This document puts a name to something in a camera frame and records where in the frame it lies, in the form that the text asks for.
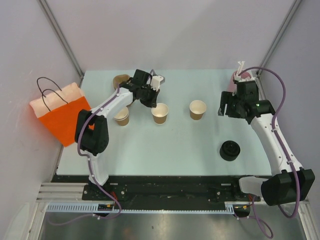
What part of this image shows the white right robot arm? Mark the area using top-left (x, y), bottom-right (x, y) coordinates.
top-left (218, 80), bottom-right (315, 206)

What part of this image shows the brown pulp cup carrier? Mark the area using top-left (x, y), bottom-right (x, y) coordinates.
top-left (113, 74), bottom-right (131, 90)

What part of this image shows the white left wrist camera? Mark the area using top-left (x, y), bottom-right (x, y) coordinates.
top-left (150, 75), bottom-right (165, 92)

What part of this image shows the white cable duct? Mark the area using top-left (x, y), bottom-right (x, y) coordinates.
top-left (46, 202), bottom-right (235, 215)

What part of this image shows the pink cylindrical holder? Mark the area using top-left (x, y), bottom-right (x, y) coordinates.
top-left (226, 71), bottom-right (253, 96)

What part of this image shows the brown paper cup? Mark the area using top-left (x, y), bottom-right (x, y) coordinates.
top-left (151, 103), bottom-right (169, 125)
top-left (189, 100), bottom-right (207, 120)

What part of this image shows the orange paper bag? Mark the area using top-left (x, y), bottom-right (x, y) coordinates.
top-left (29, 77), bottom-right (91, 147)

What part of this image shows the white stirrer stick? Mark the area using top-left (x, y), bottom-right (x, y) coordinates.
top-left (235, 60), bottom-right (245, 76)

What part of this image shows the stack of brown paper cups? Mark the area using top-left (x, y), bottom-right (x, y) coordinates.
top-left (113, 107), bottom-right (130, 127)

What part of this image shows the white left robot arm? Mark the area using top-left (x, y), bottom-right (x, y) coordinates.
top-left (74, 69), bottom-right (165, 200)

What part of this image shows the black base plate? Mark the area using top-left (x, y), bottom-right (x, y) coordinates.
top-left (52, 174), bottom-right (256, 202)

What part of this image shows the stack of black lids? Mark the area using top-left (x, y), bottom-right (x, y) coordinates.
top-left (219, 140), bottom-right (241, 162)

